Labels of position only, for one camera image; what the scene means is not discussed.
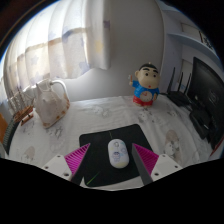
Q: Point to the cartoon boy figurine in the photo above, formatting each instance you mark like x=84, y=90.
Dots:
x=146, y=87

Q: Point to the black router with antennas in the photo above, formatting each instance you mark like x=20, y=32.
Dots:
x=178, y=96

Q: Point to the large white conch shell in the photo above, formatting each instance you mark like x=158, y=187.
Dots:
x=50, y=106

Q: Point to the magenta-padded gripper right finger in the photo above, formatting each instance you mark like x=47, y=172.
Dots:
x=146, y=159

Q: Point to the white cartoon-print computer mouse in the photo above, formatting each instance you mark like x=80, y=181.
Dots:
x=118, y=154

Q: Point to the sheer white patterned curtain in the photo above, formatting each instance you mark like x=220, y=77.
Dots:
x=56, y=43

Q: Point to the white radiator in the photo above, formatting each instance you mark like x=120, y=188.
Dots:
x=15, y=101

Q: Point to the black computer monitor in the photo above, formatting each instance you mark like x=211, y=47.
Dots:
x=208, y=96

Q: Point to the black box device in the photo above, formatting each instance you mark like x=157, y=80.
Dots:
x=200, y=121

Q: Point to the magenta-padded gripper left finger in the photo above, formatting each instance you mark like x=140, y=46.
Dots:
x=76, y=159

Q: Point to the white cartoon-print tablecloth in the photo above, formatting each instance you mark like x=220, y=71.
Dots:
x=173, y=126

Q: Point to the white wall shelf unit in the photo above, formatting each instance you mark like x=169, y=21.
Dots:
x=190, y=40

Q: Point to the black mouse pad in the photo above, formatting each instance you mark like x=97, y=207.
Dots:
x=100, y=140

